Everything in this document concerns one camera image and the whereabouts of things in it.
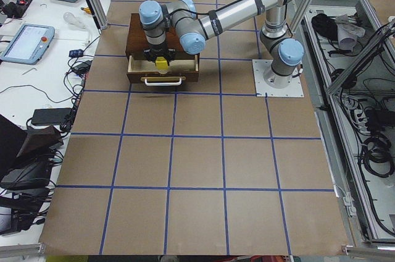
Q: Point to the light wood drawer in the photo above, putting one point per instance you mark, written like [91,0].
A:
[185,69]

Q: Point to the teach pendant tablet near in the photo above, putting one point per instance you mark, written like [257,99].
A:
[29,44]

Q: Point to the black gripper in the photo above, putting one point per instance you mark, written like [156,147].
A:
[157,51]

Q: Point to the black laptop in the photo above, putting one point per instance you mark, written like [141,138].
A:
[19,148]

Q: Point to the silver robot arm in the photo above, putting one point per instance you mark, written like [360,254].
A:
[194,29]

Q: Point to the yellow cube block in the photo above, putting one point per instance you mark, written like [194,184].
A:
[161,63]

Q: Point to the dark wooden drawer cabinet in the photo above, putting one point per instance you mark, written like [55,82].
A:
[137,41]

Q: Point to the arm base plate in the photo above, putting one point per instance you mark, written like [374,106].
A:
[268,84]

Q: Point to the black power brick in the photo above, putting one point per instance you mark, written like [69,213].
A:
[50,116]

